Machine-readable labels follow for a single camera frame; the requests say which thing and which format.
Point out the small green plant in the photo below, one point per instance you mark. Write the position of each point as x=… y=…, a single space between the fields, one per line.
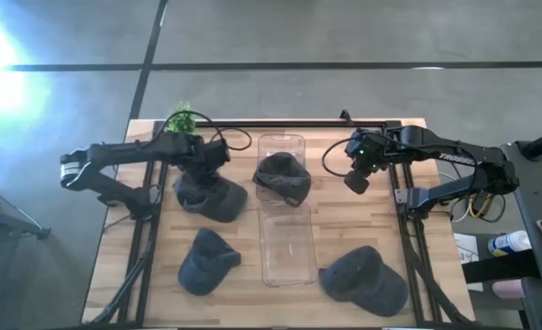
x=181 y=120

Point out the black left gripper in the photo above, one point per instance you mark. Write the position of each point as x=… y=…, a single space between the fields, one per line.
x=215 y=153

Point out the dark grey cap, crumpled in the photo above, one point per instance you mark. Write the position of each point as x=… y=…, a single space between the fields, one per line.
x=283 y=178

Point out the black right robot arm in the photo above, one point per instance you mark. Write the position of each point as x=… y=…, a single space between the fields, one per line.
x=435 y=149

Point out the dark grey side table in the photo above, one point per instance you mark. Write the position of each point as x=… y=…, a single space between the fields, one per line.
x=534 y=192

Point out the dark grey cap, folded brim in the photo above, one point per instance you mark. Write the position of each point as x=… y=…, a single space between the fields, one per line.
x=206 y=263

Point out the grey metal bracket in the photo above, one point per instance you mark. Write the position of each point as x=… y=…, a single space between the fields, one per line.
x=401 y=196

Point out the white paper sheet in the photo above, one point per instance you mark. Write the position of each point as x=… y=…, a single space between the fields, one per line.
x=467 y=249

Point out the dark grey cap, rounded crown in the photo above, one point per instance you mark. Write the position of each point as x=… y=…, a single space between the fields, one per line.
x=213 y=197

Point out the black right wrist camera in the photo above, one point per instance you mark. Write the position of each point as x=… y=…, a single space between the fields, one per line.
x=356 y=182

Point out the white bottle, blue yellow label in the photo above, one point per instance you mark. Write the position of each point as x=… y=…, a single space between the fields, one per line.
x=509 y=243

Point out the pink cup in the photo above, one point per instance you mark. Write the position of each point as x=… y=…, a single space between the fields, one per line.
x=509 y=289

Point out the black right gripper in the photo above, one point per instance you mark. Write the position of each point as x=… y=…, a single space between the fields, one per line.
x=367 y=153

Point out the dark grey cap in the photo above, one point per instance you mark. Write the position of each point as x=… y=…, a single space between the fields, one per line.
x=206 y=263
x=213 y=197
x=364 y=282
x=283 y=178

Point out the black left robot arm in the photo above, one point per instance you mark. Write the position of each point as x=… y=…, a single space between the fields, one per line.
x=128 y=150

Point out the clear plastic bin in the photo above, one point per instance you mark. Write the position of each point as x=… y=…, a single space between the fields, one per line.
x=289 y=247
x=293 y=143

